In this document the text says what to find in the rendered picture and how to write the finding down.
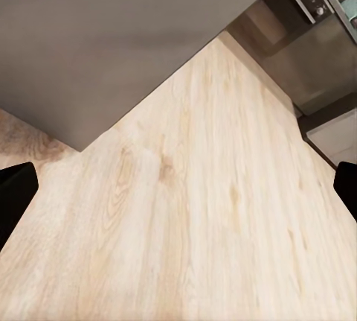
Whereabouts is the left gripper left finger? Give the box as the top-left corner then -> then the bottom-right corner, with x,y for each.
0,162 -> 39,251

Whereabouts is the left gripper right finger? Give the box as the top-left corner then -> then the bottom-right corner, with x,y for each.
333,161 -> 357,222

